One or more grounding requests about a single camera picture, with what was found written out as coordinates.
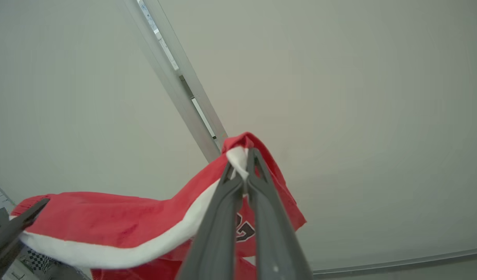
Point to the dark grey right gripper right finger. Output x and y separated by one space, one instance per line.
273 249

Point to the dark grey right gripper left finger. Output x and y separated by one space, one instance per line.
215 241

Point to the red basketball shorts number 23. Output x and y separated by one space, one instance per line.
106 221

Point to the black white checkered board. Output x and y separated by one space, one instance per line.
40 260

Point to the grey wall base rail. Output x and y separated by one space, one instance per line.
398 264

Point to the grey double partition post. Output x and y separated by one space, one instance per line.
176 85

